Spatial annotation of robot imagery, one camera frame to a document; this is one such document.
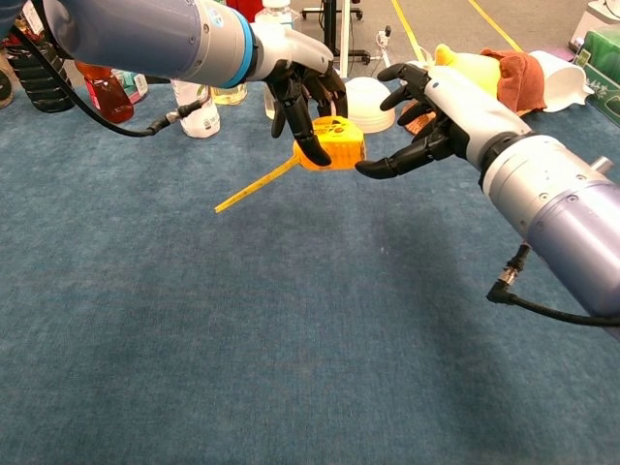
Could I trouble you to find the white post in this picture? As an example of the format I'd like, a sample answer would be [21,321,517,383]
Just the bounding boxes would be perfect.
[338,0,355,78]

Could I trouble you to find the beige upturned bowl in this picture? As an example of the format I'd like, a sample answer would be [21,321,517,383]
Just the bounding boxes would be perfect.
[344,77,397,135]

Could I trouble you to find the yellow plush duck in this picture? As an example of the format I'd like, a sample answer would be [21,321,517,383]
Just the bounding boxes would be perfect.
[433,43,503,101]

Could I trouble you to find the blue table mat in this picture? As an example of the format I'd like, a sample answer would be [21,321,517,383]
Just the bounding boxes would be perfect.
[0,77,620,465]

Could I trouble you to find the green tissue box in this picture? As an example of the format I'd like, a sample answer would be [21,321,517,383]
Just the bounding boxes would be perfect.
[573,28,620,127]

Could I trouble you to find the red cabinet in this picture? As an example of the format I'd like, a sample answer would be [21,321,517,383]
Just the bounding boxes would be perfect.
[225,0,265,23]

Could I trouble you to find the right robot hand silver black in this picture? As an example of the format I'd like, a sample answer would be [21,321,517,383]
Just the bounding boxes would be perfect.
[355,62,534,180]

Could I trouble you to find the yellow liquid bottle white cap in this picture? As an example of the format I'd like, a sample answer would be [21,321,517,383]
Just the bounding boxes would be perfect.
[211,81,249,107]

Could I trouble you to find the light blue white mug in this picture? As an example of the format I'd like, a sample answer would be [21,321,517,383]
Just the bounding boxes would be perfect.
[530,49,596,114]

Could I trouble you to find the white grey box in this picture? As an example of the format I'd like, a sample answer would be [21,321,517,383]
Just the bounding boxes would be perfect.
[566,0,620,54]

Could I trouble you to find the brown cloth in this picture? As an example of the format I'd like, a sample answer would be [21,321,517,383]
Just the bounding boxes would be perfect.
[480,47,548,115]

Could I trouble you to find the white drink bottle yellow cap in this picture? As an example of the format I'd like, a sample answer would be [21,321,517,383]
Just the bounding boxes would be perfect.
[171,79,222,140]

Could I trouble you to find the clear water bottle white cap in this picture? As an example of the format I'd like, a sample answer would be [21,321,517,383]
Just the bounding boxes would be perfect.
[254,0,295,121]

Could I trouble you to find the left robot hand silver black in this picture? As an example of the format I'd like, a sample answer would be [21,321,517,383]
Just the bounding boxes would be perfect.
[251,22,350,168]

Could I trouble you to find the black wheeled stand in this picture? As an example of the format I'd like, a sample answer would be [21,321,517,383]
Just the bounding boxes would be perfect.
[299,0,372,64]

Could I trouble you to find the yellow tape measure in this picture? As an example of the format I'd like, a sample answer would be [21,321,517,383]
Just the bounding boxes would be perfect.
[214,114,368,214]

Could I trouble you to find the red honey bottle yellow cap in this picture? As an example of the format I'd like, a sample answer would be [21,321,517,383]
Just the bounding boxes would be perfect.
[75,61,136,125]

